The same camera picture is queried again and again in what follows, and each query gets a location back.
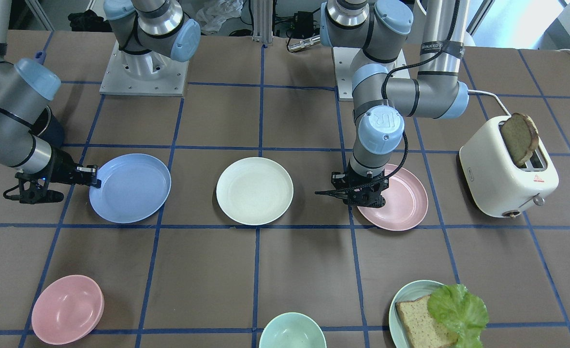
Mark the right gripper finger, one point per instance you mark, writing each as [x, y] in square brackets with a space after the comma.
[94, 183]
[88, 170]

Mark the mint green bowl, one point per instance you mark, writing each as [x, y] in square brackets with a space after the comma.
[292, 330]

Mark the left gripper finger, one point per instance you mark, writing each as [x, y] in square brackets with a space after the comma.
[340, 194]
[371, 204]

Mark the pink plate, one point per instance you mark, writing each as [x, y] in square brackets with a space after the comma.
[406, 204]

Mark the aluminium frame post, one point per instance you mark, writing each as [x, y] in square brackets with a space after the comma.
[262, 20]

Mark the pink bowl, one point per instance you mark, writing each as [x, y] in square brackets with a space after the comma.
[67, 310]

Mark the white plate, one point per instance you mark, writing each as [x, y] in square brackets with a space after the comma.
[254, 191]

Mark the green lettuce leaf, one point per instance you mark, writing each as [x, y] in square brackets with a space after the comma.
[461, 312]

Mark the bread slice in toaster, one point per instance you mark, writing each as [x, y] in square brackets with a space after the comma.
[521, 138]

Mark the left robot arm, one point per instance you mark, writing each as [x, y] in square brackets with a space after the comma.
[381, 99]

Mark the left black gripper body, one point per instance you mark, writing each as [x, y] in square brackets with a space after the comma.
[337, 180]

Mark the bread slice on plate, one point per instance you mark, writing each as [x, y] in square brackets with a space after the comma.
[422, 330]

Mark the dark blue cooking pot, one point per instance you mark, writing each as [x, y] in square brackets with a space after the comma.
[48, 128]

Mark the white toaster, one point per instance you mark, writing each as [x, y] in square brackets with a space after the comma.
[499, 188]

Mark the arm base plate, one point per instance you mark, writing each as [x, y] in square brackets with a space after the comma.
[351, 65]
[151, 74]

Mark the blue plate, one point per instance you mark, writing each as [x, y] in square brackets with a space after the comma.
[133, 187]

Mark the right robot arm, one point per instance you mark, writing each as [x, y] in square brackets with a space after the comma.
[158, 30]

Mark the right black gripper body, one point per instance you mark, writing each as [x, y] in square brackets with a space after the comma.
[63, 168]

